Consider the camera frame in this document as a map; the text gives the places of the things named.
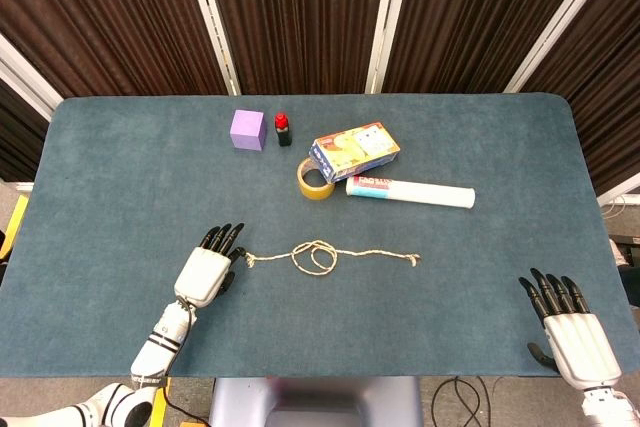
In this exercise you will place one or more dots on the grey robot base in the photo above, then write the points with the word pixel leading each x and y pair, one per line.
pixel 315 401

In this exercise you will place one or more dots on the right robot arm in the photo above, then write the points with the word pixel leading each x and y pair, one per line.
pixel 611 407

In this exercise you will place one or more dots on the blue and yellow carton box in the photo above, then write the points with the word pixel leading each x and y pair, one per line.
pixel 355 151

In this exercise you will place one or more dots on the blue table cloth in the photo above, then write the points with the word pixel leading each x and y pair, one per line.
pixel 320 297

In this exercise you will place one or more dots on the yellow tape roll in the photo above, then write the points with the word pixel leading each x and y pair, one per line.
pixel 314 181

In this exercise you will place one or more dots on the brown folding screen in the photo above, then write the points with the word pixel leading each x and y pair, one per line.
pixel 310 17

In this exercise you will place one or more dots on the purple cube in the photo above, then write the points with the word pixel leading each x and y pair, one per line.
pixel 247 129

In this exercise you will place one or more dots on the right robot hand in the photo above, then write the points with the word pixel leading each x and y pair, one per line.
pixel 580 342

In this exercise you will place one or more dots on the black bottle with red cap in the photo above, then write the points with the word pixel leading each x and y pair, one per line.
pixel 283 130

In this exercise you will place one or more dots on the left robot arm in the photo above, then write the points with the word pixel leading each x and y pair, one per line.
pixel 145 362

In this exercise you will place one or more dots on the white food wrap tube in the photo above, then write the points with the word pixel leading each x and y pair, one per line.
pixel 410 193

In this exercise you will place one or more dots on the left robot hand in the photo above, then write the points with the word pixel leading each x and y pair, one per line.
pixel 200 274

